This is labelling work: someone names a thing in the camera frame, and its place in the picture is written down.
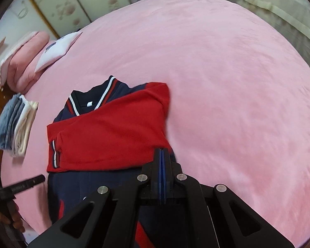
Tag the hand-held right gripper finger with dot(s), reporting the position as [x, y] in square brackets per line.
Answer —
[164, 175]
[159, 184]

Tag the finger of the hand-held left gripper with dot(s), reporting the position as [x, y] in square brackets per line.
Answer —
[28, 183]

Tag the red and navy polo shirt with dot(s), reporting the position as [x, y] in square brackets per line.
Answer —
[113, 124]

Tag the person's left hand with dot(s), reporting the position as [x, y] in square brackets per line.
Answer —
[15, 215]

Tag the cream folded garment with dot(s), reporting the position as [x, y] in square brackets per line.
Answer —
[29, 124]

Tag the white folded garment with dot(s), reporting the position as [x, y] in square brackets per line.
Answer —
[21, 124]

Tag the blue folded denim garment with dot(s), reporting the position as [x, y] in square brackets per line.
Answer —
[5, 124]

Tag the pink bed sheet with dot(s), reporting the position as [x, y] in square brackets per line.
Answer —
[222, 82]

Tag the pink folded quilt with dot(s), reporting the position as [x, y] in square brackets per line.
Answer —
[23, 64]

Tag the floral wardrobe doors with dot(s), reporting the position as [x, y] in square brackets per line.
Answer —
[67, 5]

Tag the beige curtain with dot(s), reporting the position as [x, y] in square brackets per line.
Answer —
[279, 7]

